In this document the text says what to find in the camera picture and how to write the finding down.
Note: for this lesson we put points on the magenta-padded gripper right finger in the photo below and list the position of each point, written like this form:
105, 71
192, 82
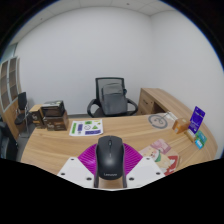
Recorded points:
145, 170

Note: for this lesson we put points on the black computer mouse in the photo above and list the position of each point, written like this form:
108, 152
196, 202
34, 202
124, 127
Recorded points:
110, 160

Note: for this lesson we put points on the small orange box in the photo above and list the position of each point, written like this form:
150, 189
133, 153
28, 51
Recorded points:
181, 125

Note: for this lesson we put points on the grey backpack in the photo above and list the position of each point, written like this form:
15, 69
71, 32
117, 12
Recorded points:
114, 99

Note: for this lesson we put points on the black cardboard box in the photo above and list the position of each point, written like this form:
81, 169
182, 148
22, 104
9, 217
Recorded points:
52, 108

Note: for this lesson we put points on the black sofa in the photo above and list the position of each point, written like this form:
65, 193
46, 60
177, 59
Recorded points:
4, 141

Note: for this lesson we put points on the purple standing sign card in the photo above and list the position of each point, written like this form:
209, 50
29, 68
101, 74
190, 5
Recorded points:
196, 120

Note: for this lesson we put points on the wooden side desk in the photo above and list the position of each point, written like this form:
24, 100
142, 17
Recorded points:
156, 98

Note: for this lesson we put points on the black visitor chair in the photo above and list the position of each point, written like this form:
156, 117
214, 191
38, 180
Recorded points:
22, 101

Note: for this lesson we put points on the teal small packet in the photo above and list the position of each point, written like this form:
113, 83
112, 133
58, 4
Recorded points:
199, 144

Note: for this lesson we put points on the large brown cardboard box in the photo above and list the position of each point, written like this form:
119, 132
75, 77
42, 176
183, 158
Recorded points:
56, 123

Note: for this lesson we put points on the green small packet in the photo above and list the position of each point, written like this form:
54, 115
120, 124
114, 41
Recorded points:
202, 136

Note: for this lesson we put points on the white sheet with coloured shapes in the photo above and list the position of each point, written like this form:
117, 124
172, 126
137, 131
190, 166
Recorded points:
86, 128

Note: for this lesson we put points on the wooden shelf unit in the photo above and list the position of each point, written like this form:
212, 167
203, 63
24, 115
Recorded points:
8, 90

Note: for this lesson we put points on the round grey disc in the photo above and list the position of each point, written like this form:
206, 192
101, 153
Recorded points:
157, 121

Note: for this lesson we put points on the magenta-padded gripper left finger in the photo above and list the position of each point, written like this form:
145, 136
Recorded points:
75, 170

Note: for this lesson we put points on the black mesh office chair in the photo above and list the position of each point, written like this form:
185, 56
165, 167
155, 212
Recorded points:
98, 100

